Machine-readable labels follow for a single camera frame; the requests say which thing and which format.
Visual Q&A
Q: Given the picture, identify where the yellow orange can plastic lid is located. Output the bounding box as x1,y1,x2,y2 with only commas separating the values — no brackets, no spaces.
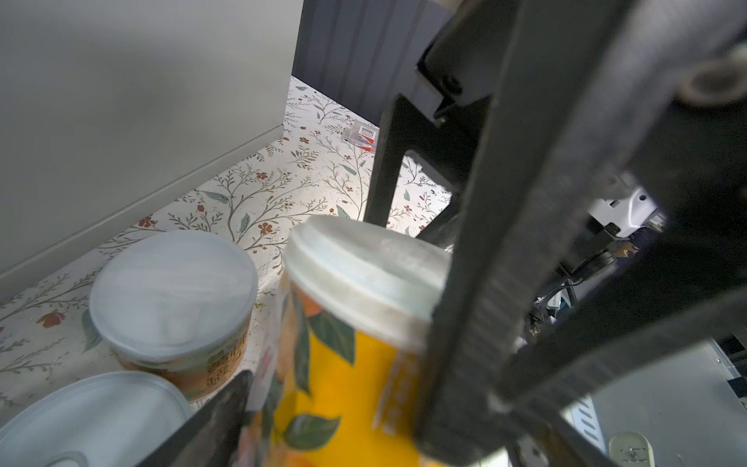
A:
235,215,451,466

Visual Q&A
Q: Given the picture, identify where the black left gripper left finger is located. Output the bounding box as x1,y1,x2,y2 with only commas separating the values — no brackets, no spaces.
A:
138,371,253,467

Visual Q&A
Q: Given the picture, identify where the orange green can plastic lid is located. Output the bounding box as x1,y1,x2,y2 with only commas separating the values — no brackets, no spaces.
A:
89,231,258,401

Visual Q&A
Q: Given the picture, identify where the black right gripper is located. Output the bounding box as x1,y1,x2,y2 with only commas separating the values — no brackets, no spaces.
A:
364,1,519,226

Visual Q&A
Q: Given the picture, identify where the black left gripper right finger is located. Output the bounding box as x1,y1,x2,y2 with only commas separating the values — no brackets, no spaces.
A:
412,1,746,466

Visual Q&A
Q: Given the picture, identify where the grey metal cabinet box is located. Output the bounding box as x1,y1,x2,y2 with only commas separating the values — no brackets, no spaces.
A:
1,1,303,300

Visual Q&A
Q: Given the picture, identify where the pink can white lid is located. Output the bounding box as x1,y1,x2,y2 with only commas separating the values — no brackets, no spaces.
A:
1,371,193,466

